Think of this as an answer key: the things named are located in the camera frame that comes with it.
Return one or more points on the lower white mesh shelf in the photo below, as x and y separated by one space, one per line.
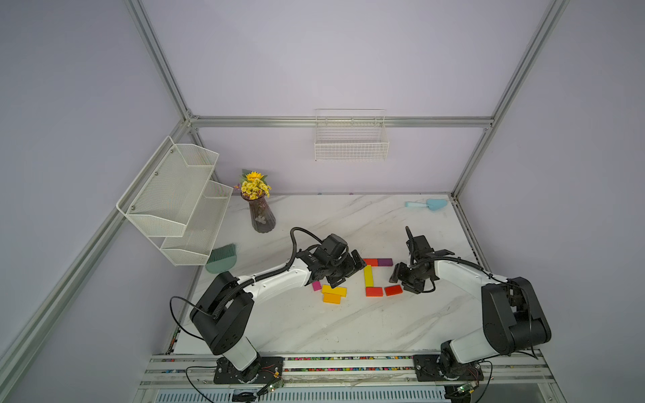
195 246

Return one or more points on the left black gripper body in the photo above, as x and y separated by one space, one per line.
343 265

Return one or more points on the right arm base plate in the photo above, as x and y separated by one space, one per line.
439 367

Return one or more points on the white mesh shelf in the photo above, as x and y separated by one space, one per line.
164 196
195 246

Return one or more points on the upper white mesh shelf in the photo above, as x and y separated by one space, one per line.
164 196

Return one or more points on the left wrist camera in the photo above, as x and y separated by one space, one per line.
334 247

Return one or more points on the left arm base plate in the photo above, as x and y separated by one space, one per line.
261 371

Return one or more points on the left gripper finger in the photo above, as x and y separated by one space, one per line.
338 277
357 260

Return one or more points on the teal scoop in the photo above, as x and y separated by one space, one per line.
432 204

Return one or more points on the yellow large block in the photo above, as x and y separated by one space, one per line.
337 291

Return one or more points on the white wire wall basket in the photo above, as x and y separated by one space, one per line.
356 135

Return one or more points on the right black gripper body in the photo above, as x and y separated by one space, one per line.
411 277

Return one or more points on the aluminium front rail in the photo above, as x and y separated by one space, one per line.
177 370

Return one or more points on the orange block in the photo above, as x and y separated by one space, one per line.
332 299

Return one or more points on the dark glass vase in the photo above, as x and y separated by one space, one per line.
262 218

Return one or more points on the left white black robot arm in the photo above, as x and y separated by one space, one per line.
222 313

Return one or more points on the yellow flower bouquet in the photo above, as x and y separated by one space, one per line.
253 186

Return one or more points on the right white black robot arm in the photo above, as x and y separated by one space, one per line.
512 317

